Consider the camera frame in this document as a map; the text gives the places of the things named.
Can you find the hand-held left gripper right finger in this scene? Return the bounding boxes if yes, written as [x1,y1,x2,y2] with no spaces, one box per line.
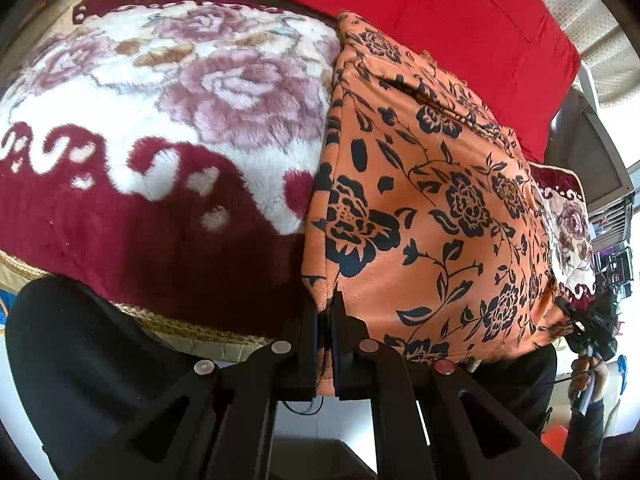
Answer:
[330,290,581,480]

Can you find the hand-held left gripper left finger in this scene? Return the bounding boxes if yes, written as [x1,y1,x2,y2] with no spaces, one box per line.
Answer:
[65,305,321,480]

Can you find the orange floral garment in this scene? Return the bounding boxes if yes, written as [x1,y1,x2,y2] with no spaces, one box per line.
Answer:
[300,10,572,397]

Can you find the person's right forearm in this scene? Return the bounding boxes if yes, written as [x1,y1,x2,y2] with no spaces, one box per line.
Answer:
[561,399,608,480]

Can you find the person's right hand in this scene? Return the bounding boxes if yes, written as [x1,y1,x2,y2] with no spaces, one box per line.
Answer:
[570,355,610,403]

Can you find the grey television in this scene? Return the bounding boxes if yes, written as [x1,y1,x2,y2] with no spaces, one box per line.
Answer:
[547,87,637,243]

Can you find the person's black pants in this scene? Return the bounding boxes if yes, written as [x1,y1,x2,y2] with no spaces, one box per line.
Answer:
[5,275,559,480]

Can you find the maroon floral plush blanket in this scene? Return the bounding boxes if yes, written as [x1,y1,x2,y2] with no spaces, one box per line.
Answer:
[0,0,598,357]

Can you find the cream quilted cushion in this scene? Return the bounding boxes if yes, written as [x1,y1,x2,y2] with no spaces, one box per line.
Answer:
[527,0,632,107]

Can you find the red fleece cloth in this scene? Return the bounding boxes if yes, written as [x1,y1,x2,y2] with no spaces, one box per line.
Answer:
[277,0,584,164]

